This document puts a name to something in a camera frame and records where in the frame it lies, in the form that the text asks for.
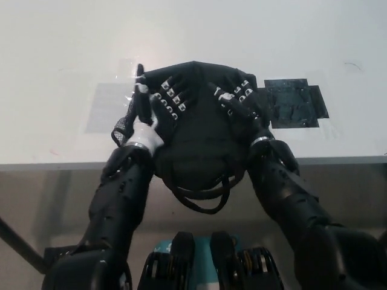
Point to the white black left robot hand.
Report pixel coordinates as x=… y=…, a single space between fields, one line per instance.
x=146 y=134

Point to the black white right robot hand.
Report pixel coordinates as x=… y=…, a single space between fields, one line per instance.
x=242 y=105

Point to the black soft travel bag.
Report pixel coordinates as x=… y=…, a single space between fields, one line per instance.
x=201 y=136

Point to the black teal robot body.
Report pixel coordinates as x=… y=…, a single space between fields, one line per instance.
x=217 y=266

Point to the grey film patch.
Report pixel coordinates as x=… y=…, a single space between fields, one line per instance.
x=104 y=108

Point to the black tape patch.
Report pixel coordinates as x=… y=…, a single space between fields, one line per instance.
x=291 y=102

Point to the black floor plate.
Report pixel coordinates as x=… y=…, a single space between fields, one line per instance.
x=56 y=255

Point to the black table leg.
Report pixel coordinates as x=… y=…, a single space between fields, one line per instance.
x=21 y=241

